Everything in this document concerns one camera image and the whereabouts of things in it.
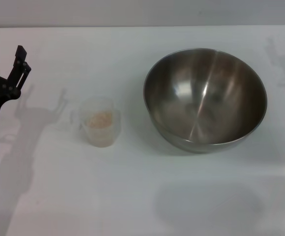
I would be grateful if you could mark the white rice grains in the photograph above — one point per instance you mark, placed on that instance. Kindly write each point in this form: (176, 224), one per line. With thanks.
(100, 118)

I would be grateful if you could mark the clear plastic measuring cup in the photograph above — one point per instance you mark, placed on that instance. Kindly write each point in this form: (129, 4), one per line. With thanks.
(100, 137)

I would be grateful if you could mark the stainless steel mixing bowl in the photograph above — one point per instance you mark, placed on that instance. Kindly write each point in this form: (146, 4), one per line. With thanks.
(206, 98)

